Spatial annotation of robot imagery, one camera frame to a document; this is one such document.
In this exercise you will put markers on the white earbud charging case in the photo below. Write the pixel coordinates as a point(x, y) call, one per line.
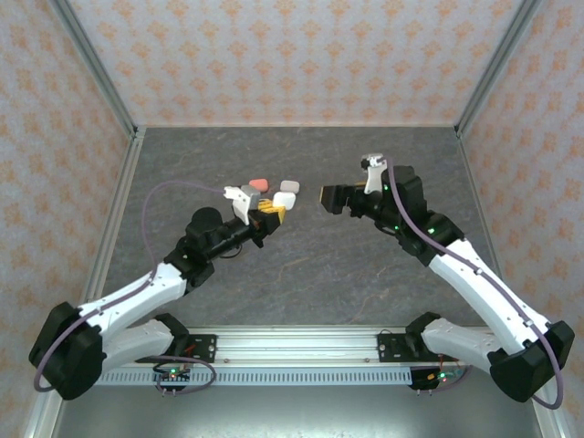
point(290, 185)
point(284, 200)

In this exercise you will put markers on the pink earbud charging case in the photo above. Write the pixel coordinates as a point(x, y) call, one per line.
point(261, 183)

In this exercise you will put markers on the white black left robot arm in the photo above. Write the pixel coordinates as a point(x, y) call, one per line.
point(137, 292)

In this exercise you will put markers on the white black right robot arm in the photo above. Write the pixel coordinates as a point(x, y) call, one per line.
point(479, 283)

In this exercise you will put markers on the small circuit board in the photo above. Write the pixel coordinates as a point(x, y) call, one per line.
point(172, 375)
point(431, 378)

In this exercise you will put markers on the aluminium table side rail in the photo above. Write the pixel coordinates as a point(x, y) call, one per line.
point(130, 159)
point(474, 182)

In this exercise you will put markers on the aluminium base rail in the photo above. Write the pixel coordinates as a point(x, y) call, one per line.
point(296, 347)

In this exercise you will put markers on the aluminium frame post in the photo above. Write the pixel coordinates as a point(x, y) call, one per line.
point(100, 73)
point(493, 73)

